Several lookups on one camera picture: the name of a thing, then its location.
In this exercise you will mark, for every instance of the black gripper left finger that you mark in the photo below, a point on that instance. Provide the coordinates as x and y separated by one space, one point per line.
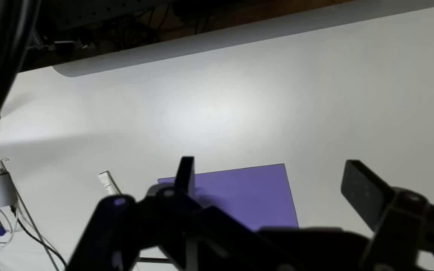
126 235

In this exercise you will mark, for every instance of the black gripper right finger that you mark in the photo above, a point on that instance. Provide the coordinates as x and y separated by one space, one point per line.
367 192

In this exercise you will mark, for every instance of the dark stand pole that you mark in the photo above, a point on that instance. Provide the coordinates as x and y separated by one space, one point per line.
3 54

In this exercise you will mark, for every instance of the purple square mat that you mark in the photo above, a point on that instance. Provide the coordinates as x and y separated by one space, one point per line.
248 192

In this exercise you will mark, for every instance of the white power adapter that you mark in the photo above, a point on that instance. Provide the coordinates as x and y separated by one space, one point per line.
1 188

